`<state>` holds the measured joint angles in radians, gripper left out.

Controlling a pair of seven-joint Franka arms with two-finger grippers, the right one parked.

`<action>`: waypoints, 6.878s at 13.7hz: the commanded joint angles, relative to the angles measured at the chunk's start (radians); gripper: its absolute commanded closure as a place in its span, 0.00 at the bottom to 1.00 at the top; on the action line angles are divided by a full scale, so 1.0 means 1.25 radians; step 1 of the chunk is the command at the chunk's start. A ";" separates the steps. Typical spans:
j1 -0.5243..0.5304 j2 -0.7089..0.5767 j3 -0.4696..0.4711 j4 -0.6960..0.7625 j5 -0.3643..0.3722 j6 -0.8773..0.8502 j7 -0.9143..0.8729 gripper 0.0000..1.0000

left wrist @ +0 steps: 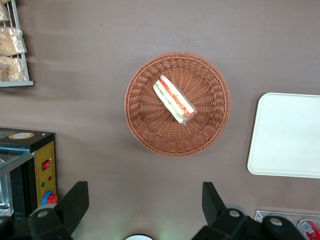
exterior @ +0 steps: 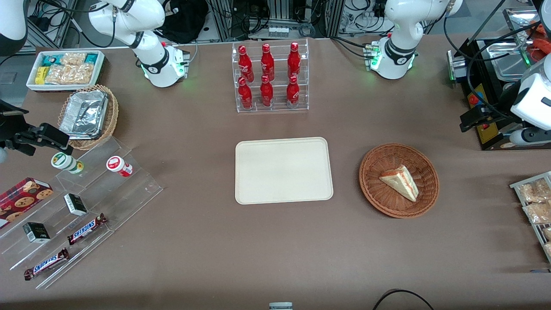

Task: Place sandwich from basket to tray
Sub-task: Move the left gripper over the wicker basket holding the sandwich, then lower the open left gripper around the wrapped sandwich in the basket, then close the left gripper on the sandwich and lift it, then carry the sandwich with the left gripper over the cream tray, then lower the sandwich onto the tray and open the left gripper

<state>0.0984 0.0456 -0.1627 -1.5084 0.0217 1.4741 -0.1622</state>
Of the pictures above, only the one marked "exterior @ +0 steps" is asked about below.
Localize clear rice cracker bag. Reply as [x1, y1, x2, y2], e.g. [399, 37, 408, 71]
[45, 64, 94, 85]
[60, 53, 87, 66]

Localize black food warmer machine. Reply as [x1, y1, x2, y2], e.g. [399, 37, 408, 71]
[446, 6, 551, 151]

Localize triangular sandwich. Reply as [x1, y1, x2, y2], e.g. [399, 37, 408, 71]
[379, 165, 419, 203]

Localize large brown wicker basket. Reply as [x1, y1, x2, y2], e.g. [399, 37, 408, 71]
[359, 143, 440, 219]

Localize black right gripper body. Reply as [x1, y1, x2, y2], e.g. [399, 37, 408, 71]
[0, 100, 29, 143]

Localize black bag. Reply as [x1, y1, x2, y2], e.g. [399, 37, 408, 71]
[157, 0, 209, 43]

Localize green lid cup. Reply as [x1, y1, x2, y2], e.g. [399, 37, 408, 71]
[51, 152, 85, 174]

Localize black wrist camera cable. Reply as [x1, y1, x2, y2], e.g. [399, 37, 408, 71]
[443, 0, 543, 125]

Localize red cookie box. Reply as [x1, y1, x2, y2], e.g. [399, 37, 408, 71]
[0, 177, 54, 229]

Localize red grilled sausages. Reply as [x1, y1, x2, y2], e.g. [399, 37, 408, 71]
[527, 22, 551, 63]

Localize small black box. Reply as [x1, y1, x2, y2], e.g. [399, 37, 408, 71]
[64, 193, 88, 216]
[22, 222, 51, 244]

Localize clear acrylic stepped display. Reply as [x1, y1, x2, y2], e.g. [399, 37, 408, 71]
[0, 137, 164, 290]

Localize brown snickers bar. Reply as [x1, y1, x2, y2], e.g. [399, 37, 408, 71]
[67, 214, 108, 245]
[24, 248, 70, 281]

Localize red lid cup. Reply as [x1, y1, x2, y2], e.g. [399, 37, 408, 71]
[106, 156, 133, 177]

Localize tray of packaged snacks right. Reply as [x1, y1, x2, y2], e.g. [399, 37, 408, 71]
[509, 171, 551, 263]

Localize small tan wicker basket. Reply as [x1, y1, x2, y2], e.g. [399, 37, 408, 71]
[57, 84, 119, 151]

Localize steel warmer pan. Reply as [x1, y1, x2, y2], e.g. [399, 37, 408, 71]
[486, 42, 529, 82]

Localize clear acrylic bottle rack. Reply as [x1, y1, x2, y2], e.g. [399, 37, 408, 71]
[232, 39, 310, 113]

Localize black floor cable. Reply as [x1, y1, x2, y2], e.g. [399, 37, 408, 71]
[372, 289, 435, 310]

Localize silver foil tray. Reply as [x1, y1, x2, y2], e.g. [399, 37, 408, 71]
[59, 90, 109, 140]

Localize white snack bin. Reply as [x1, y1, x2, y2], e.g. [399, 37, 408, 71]
[26, 50, 106, 92]

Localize cream plastic tray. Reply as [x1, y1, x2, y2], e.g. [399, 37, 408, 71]
[235, 137, 334, 205]

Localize red cola bottle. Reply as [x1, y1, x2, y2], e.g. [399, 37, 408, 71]
[288, 42, 301, 79]
[238, 77, 253, 109]
[260, 75, 274, 107]
[286, 75, 300, 107]
[261, 43, 275, 81]
[238, 45, 254, 83]

